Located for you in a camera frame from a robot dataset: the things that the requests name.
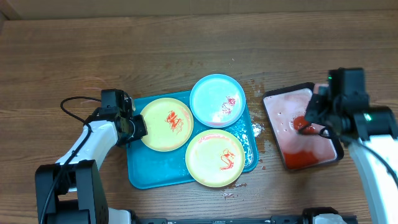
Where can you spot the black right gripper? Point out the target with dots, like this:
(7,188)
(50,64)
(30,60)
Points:
(311,116)

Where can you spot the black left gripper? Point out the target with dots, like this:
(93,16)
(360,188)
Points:
(141,130)

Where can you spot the yellow plate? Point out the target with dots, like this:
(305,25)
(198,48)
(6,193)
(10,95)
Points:
(169,124)
(215,158)

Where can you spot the light blue plate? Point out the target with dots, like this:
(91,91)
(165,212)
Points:
(217,100)

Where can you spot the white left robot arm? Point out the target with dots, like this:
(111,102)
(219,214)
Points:
(71,190)

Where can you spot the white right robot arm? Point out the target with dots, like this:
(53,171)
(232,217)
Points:
(370,134)

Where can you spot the blue plastic tray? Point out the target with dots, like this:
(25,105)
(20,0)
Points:
(148,168)

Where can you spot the black tray with red water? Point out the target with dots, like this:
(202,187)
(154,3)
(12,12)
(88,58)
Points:
(285,109)

